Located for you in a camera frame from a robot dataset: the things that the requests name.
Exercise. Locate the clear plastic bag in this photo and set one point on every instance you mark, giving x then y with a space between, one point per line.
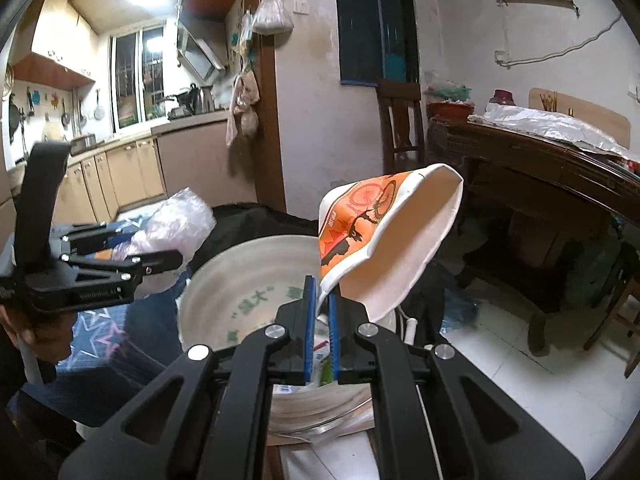
182 222

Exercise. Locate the orange white paper cup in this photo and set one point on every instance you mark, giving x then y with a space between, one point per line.
377 235

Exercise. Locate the steel kettle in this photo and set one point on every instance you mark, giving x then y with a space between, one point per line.
200 100

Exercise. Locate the hanging white plastic bag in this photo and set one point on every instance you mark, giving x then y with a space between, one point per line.
272 18

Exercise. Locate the wall cabinet left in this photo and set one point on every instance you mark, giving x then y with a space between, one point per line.
54 45

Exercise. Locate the dark wooden side table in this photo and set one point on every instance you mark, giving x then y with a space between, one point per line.
548 210

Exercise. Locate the hanging pink cloth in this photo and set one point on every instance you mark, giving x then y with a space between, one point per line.
243 121

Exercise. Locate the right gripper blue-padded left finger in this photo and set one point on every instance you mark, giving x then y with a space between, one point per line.
207 415

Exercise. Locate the red bowl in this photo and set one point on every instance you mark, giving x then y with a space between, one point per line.
449 111

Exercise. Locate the steel pot on counter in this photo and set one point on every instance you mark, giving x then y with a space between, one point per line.
81 144

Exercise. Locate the range hood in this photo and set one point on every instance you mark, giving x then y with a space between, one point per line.
202 48

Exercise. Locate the blue checked star tablecloth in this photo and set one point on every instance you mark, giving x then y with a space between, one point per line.
116 351

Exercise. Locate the person's left hand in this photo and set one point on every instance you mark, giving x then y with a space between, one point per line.
50 341

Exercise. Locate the silver foil sheet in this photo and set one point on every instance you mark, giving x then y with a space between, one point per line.
551 126

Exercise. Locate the beige lower kitchen cabinets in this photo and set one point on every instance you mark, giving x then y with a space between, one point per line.
133 171

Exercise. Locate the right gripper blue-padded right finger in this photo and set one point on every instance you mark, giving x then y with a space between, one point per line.
436 415

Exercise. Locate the kitchen window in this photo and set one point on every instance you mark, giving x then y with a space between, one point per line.
137 77

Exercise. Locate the dark wooden chair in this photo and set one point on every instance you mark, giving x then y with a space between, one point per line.
399 105

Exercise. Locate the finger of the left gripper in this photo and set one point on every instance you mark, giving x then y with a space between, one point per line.
87 238
135 265

